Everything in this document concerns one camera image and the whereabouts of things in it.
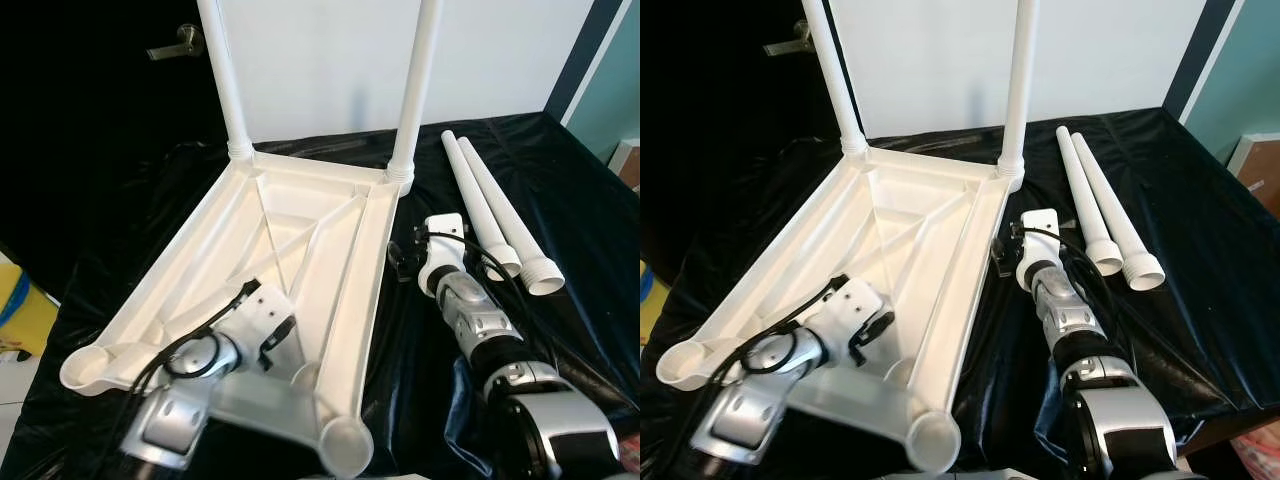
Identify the white plastic table leg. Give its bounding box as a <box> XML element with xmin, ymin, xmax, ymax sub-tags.
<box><xmin>1069</xmin><ymin>131</ymin><xmax>1168</xmax><ymax>293</ymax></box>
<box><xmin>385</xmin><ymin>0</ymin><xmax>446</xmax><ymax>191</ymax></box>
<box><xmin>995</xmin><ymin>0</ymin><xmax>1041</xmax><ymax>191</ymax></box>
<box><xmin>195</xmin><ymin>0</ymin><xmax>256</xmax><ymax>166</ymax></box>
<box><xmin>439</xmin><ymin>129</ymin><xmax>524</xmax><ymax>280</ymax></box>
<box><xmin>1055</xmin><ymin>124</ymin><xmax>1125</xmax><ymax>278</ymax></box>
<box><xmin>457</xmin><ymin>136</ymin><xmax>567</xmax><ymax>298</ymax></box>
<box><xmin>800</xmin><ymin>0</ymin><xmax>869</xmax><ymax>161</ymax></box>

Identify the black plastic table cover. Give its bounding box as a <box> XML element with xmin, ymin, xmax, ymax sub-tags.
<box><xmin>0</xmin><ymin>110</ymin><xmax>641</xmax><ymax>480</ymax></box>
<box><xmin>640</xmin><ymin>105</ymin><xmax>1280</xmax><ymax>480</ymax></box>

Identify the red object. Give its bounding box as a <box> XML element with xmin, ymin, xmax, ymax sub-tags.
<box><xmin>1232</xmin><ymin>420</ymin><xmax>1280</xmax><ymax>480</ymax></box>

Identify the yellow bin with blue band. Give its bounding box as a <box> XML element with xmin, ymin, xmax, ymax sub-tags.
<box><xmin>0</xmin><ymin>250</ymin><xmax>61</xmax><ymax>361</ymax></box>
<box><xmin>640</xmin><ymin>265</ymin><xmax>669</xmax><ymax>346</ymax></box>

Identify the white plastic table top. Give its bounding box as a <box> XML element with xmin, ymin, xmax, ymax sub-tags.
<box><xmin>58</xmin><ymin>145</ymin><xmax>413</xmax><ymax>479</ymax></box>
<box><xmin>655</xmin><ymin>145</ymin><xmax>1026</xmax><ymax>474</ymax></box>

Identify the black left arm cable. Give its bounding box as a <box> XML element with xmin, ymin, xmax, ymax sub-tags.
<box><xmin>125</xmin><ymin>280</ymin><xmax>263</xmax><ymax>401</ymax></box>
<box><xmin>725</xmin><ymin>275</ymin><xmax>851</xmax><ymax>401</ymax></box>

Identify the black door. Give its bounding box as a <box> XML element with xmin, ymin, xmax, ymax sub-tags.
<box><xmin>0</xmin><ymin>0</ymin><xmax>229</xmax><ymax>301</ymax></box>
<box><xmin>640</xmin><ymin>0</ymin><xmax>851</xmax><ymax>291</ymax></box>

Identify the dark grey window frame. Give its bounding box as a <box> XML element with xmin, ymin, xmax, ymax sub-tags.
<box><xmin>1160</xmin><ymin>0</ymin><xmax>1246</xmax><ymax>113</ymax></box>
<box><xmin>545</xmin><ymin>0</ymin><xmax>626</xmax><ymax>126</ymax></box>

